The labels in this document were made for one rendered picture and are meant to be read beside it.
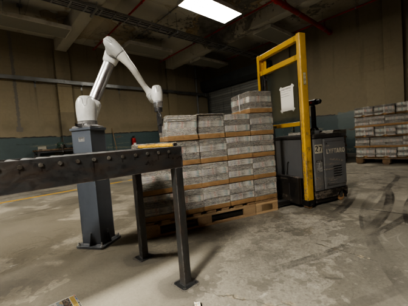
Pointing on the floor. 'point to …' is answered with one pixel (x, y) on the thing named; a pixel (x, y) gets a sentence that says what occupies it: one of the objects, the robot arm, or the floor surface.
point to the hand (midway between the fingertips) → (159, 129)
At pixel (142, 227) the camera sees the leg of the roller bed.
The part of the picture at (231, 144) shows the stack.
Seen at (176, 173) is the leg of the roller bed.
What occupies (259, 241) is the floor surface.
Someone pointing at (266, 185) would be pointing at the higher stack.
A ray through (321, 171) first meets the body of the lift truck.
